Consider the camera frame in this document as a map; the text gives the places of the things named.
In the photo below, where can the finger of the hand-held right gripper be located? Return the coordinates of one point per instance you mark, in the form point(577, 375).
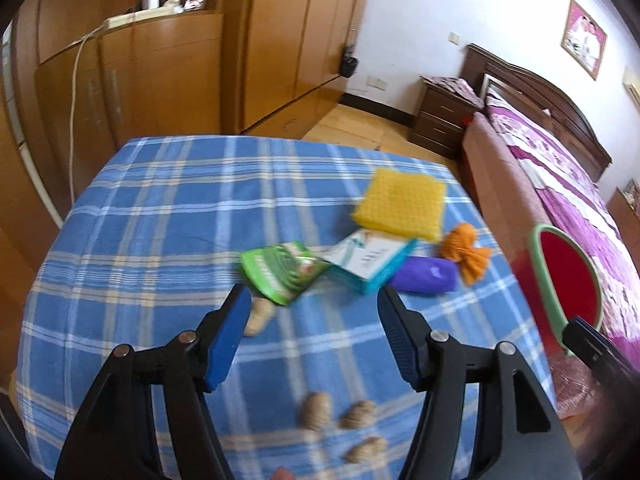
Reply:
point(595, 347)

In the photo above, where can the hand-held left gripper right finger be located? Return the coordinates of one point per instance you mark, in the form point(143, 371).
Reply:
point(402, 345)

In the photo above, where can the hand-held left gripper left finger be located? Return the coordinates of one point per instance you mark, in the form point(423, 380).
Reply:
point(225, 345)

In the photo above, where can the peanut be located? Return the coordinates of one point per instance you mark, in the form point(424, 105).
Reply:
point(258, 317)
point(358, 414)
point(366, 450)
point(316, 411)

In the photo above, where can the purple plastic bag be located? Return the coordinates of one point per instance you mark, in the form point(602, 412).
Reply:
point(425, 275)

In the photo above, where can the red bucket with green rim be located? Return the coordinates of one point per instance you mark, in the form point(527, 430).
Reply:
point(570, 270)

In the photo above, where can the teal and white box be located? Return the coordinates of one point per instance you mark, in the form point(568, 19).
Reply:
point(370, 260)

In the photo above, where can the green printed packet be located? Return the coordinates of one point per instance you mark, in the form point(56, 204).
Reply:
point(280, 270)

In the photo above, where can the orange bow-shaped cloth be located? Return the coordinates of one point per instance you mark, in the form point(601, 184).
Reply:
point(462, 250)

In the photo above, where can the yellow foam net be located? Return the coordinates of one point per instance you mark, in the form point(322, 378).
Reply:
point(400, 200)

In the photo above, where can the person's left hand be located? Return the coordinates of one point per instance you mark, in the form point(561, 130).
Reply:
point(284, 474)

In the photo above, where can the blue plaid blanket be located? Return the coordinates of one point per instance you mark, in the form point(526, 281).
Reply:
point(150, 260)

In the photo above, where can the light wooden side cabinet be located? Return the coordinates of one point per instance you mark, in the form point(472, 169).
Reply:
point(625, 225)

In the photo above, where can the bed with floral bedding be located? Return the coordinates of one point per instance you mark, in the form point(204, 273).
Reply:
point(575, 185)

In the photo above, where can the bed with purple quilt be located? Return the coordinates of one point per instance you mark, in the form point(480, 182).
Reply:
point(495, 170)

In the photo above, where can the dark wooden nightstand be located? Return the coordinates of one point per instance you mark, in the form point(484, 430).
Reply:
point(440, 120)

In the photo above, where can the pink patterned cloth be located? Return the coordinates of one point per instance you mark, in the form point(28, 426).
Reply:
point(455, 85)

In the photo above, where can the black hanging charger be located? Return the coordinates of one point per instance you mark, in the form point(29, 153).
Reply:
point(348, 66)

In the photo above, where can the wooden shelf cabinet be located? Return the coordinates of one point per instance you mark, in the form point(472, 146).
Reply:
point(150, 70)

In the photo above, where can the wooden wardrobe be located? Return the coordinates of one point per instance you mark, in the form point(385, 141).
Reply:
point(280, 35)

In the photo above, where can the white power strip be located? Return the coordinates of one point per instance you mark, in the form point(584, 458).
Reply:
point(130, 17)

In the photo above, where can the white plug adapter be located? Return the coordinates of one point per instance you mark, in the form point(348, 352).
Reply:
point(150, 0)

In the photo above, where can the white wall socket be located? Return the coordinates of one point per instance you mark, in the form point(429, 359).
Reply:
point(377, 83)

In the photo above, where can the framed wall picture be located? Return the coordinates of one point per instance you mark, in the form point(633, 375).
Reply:
point(582, 37)

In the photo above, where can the white wall switch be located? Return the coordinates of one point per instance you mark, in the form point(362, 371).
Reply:
point(453, 38)

